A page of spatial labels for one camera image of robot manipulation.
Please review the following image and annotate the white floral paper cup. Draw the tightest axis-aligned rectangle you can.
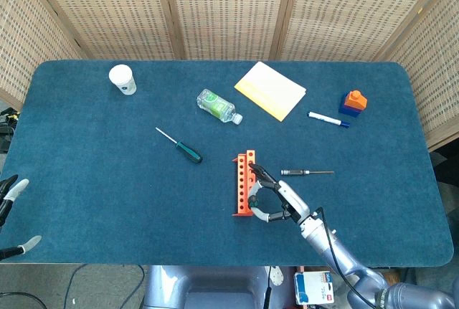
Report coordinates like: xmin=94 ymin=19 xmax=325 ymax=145
xmin=108 ymin=64 xmax=138 ymax=96

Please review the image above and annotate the white marker with blue cap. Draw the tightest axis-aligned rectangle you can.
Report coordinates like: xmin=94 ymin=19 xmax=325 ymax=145
xmin=307 ymin=110 xmax=351 ymax=130

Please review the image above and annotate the yellow and white notepad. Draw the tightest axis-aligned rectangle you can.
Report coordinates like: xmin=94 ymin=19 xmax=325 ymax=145
xmin=234 ymin=61 xmax=307 ymax=123

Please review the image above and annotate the white and blue box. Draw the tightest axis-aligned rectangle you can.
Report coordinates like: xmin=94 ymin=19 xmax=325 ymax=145
xmin=293 ymin=271 xmax=335 ymax=305

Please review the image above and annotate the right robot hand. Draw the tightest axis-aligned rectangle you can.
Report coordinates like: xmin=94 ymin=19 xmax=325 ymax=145
xmin=247 ymin=163 xmax=312 ymax=224

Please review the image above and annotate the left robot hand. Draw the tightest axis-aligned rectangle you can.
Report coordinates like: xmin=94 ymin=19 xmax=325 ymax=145
xmin=0 ymin=174 xmax=42 ymax=262

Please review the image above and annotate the blue felt table cover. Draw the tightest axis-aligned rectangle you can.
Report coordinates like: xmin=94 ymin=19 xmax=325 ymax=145
xmin=0 ymin=60 xmax=455 ymax=267

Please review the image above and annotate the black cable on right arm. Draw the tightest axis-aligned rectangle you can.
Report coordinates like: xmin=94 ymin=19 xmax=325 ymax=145
xmin=310 ymin=206 xmax=376 ymax=309

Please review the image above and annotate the orange test tube rack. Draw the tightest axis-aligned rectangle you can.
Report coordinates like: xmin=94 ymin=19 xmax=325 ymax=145
xmin=231 ymin=149 xmax=260 ymax=219

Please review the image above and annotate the orange purple blue stacked toy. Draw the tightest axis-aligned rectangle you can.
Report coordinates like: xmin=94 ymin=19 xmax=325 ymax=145
xmin=338 ymin=90 xmax=369 ymax=119

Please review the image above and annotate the black silver precision screwdriver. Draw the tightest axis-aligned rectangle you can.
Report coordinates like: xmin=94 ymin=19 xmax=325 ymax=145
xmin=280 ymin=168 xmax=335 ymax=176

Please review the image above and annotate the clear bottle with green label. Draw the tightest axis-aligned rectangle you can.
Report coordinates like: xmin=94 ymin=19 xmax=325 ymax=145
xmin=196 ymin=88 xmax=244 ymax=125

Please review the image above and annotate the slim green black screwdriver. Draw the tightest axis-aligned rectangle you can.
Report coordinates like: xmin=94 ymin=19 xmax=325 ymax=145
xmin=155 ymin=127 xmax=204 ymax=164

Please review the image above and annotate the grey-blue robot torso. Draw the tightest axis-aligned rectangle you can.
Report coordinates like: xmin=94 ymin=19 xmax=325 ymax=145
xmin=143 ymin=265 xmax=284 ymax=309

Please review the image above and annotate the woven wooden folding screen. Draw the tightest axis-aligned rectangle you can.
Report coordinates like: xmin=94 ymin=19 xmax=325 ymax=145
xmin=0 ymin=0 xmax=459 ymax=152

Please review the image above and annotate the black equipment with yellow tag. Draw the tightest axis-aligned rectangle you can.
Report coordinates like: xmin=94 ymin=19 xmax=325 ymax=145
xmin=0 ymin=106 xmax=19 ymax=152

